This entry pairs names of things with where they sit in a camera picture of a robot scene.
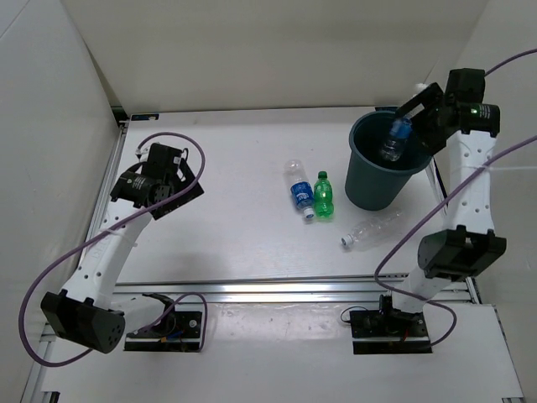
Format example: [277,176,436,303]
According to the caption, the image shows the clear unlabeled plastic bottle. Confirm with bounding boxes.
[341,210,404,250]

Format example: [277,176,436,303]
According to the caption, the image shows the aluminium front rail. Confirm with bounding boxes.
[114,275,386,304]

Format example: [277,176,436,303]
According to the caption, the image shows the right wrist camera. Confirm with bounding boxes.
[445,68,486,103]

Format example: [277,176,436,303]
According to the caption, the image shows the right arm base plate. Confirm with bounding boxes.
[340,295,432,355]

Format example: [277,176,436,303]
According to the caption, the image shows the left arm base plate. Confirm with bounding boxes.
[123,292,209,353]

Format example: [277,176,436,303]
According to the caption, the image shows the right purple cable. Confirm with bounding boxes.
[374,49,537,348]

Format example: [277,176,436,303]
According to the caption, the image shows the dark teal plastic bin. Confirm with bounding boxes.
[344,110,431,211]

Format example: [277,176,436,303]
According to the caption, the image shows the green plastic bottle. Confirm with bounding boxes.
[313,170,334,221]

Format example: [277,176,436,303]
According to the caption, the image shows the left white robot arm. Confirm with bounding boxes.
[40,169,203,353]

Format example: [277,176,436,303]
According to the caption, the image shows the clear bottle blue label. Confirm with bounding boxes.
[380,118,412,162]
[284,160,315,221]

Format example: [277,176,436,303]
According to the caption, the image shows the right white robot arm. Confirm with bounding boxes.
[377,76,507,336]

